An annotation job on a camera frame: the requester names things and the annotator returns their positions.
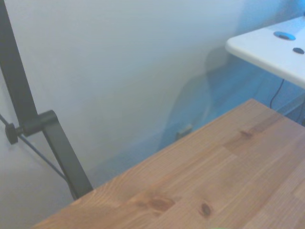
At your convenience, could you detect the white desk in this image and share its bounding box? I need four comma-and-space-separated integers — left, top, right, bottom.
225, 15, 305, 88

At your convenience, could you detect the thin black cable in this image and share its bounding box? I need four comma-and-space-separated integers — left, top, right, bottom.
269, 78, 285, 108

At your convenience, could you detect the black camera stand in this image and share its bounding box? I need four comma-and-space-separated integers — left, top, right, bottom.
0, 0, 94, 200

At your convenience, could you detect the blue cable grommet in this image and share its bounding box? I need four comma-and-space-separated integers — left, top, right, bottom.
273, 31, 296, 41

